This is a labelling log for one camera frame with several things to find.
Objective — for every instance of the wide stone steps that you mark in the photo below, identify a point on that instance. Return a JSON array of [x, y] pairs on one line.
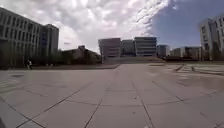
[[133, 60]]

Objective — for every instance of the grey block building complex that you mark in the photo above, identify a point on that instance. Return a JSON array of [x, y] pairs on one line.
[[133, 46]]

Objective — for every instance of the low dark building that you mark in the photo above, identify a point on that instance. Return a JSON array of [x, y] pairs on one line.
[[80, 55]]

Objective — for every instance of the grey paved plaza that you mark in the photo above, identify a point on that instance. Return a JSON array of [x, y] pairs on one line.
[[123, 96]]

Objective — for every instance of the low raised planting bed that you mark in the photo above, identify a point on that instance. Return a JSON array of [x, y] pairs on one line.
[[75, 66]]

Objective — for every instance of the low distant buildings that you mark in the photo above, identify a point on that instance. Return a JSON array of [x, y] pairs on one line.
[[181, 52]]

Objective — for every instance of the person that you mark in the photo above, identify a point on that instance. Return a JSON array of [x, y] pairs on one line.
[[29, 64]]

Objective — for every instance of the large grey office building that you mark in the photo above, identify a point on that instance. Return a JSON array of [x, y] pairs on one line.
[[23, 36]]

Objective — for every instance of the white multi-storey building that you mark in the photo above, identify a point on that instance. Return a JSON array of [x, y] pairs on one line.
[[213, 36]]

